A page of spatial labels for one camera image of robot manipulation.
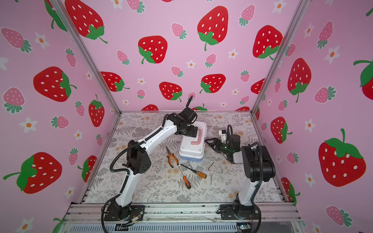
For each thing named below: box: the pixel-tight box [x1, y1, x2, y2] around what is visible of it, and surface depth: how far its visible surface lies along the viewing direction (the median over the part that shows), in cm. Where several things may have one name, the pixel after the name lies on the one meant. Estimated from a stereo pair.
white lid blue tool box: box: [178, 121, 207, 163], surface depth 89 cm
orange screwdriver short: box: [180, 163, 208, 179], surface depth 88 cm
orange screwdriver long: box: [178, 166, 191, 189], surface depth 85 cm
